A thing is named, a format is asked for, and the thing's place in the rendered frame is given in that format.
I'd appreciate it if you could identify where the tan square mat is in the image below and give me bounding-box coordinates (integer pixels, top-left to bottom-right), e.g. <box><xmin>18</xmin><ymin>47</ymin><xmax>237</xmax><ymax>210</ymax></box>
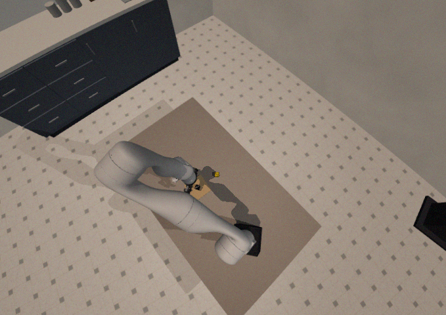
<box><xmin>190</xmin><ymin>175</ymin><xmax>211</xmax><ymax>200</ymax></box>

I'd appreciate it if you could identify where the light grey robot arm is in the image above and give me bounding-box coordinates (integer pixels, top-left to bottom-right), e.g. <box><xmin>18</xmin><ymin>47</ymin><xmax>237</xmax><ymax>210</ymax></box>
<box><xmin>94</xmin><ymin>141</ymin><xmax>256</xmax><ymax>265</ymax></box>

